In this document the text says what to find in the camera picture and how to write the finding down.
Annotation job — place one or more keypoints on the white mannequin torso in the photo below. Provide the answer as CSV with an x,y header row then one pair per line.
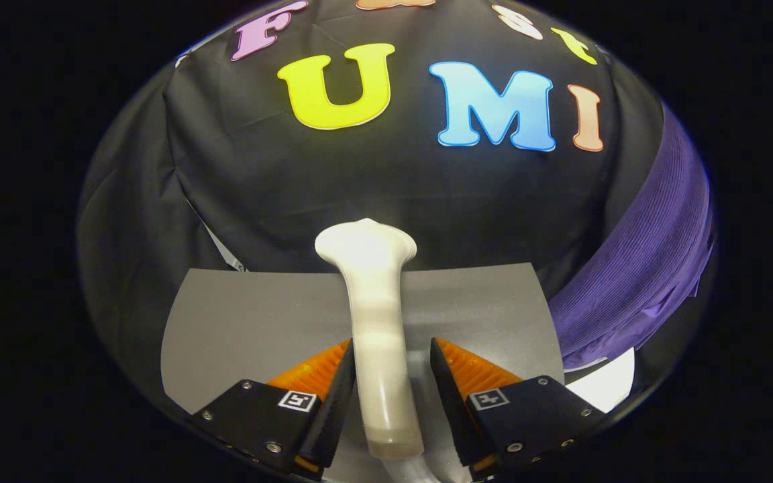
x,y
601,386

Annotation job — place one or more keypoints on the white garment steamer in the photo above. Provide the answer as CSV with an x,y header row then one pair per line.
x,y
376,322

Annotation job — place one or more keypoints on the grey cabinet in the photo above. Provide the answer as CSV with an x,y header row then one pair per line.
x,y
245,322

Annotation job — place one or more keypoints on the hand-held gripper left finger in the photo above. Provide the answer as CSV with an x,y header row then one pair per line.
x,y
333,409

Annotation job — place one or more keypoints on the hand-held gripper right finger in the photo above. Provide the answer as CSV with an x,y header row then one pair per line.
x,y
450,409

